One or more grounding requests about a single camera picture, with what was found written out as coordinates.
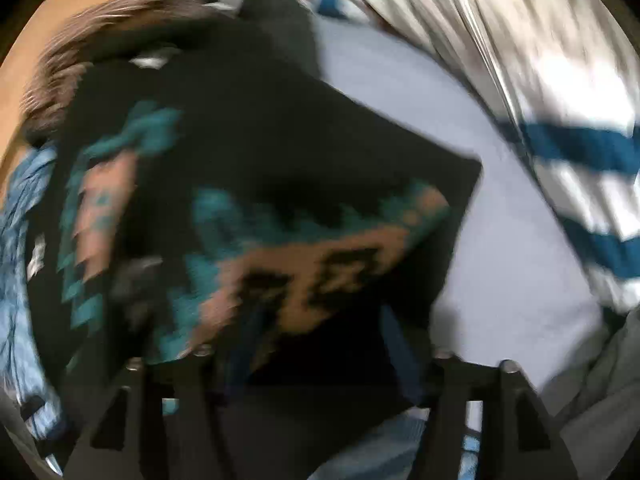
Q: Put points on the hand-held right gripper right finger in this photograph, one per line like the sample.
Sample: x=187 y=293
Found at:
x=450 y=395

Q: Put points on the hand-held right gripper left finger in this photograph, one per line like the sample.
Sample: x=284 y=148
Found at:
x=200 y=390

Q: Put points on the black patterned knit sweater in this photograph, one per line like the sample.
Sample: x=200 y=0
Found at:
x=250 y=135

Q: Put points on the grey cloth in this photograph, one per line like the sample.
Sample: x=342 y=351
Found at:
x=600 y=400

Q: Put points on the blue tie-dye garment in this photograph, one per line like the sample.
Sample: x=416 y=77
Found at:
x=15 y=240

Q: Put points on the light blue striped shirt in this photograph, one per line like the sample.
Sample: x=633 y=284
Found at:
x=450 y=135

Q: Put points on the white patterned shirt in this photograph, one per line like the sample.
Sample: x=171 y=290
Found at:
x=550 y=85

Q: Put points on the brown striped garment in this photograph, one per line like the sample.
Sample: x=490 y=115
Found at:
x=100 y=35

